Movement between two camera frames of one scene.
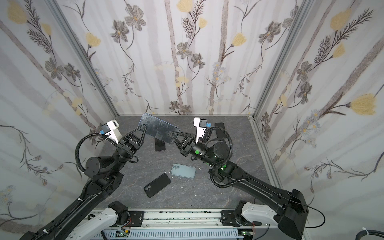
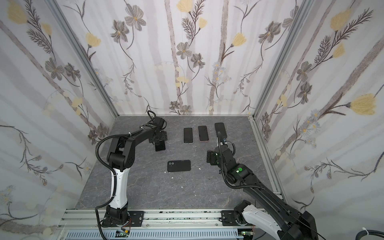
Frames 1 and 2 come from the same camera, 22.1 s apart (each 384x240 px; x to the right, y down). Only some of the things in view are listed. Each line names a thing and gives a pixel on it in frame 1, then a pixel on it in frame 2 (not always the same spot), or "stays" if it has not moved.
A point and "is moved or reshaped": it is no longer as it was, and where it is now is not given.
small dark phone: [159, 145] stays
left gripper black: [127, 146] to [164, 137]
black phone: [158, 128] is moved or reshaped
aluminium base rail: [183, 220] stays
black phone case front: [157, 185] to [179, 165]
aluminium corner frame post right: [280, 56] stays
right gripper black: [187, 145] to [221, 143]
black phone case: [221, 133] stays
